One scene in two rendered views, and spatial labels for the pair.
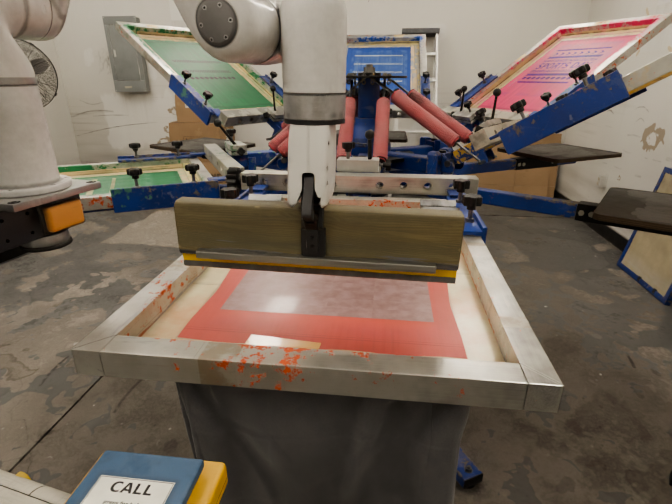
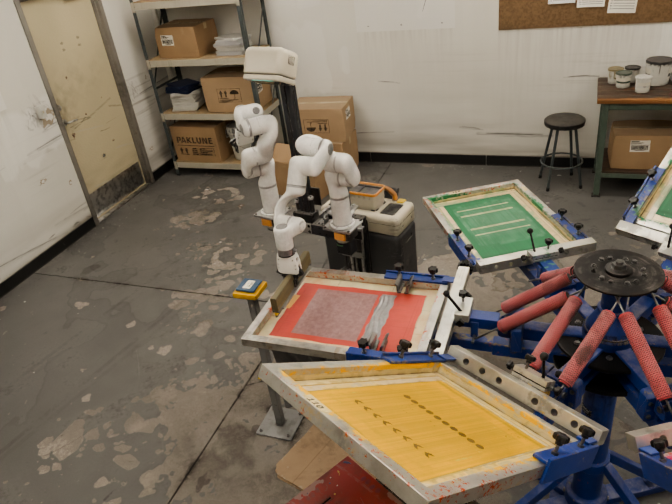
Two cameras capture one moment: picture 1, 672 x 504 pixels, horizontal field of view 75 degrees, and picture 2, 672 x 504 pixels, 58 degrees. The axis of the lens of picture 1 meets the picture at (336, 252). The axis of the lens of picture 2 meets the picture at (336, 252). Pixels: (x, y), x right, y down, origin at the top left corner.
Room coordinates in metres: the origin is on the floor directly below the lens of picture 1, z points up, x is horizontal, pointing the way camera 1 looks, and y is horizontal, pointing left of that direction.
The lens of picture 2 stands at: (1.43, -2.09, 2.59)
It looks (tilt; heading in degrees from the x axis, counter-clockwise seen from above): 31 degrees down; 107
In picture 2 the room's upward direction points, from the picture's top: 8 degrees counter-clockwise
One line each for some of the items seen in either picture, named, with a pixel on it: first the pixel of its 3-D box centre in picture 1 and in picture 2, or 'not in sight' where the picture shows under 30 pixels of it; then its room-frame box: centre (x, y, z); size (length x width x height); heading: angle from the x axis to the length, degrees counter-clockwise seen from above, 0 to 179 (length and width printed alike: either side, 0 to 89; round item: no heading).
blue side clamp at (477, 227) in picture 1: (462, 221); (383, 360); (1.02, -0.31, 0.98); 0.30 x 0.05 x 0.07; 173
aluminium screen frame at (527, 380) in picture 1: (339, 254); (349, 312); (0.81, -0.01, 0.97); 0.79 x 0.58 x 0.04; 173
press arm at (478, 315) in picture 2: not in sight; (477, 319); (1.37, -0.07, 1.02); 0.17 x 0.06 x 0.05; 173
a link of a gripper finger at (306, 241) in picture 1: (311, 235); not in sight; (0.52, 0.03, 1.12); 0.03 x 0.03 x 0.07; 83
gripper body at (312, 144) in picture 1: (315, 156); (288, 261); (0.55, 0.03, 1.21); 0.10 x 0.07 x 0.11; 173
